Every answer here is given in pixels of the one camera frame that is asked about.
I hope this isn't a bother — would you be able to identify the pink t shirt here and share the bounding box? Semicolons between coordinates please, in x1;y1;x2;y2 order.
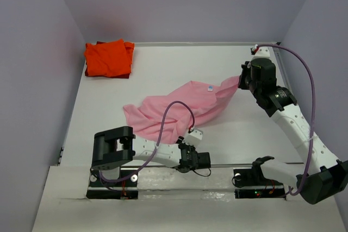
123;76;239;144

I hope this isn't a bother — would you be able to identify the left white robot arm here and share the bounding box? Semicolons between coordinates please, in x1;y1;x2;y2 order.
90;126;211;186

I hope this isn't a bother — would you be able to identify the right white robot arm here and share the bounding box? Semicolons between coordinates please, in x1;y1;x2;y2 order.
238;58;347;205

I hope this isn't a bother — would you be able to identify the folded orange t shirt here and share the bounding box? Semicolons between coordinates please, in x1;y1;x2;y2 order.
83;39;135;78

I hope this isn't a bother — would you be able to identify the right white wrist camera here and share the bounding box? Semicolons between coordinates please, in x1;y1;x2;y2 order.
251;45;270;59

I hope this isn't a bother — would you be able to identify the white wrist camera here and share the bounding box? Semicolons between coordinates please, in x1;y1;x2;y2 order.
184;128;203;147
251;45;270;59

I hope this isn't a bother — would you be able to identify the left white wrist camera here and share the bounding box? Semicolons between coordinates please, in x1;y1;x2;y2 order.
184;128;203;147

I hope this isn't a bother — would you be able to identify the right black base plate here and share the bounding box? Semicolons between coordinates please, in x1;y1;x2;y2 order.
231;168;287;199

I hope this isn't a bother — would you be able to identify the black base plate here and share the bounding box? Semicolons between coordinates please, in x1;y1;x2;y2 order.
86;171;139;200
231;168;287;199

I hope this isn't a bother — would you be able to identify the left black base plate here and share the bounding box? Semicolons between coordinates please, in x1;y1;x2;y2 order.
86;171;139;200

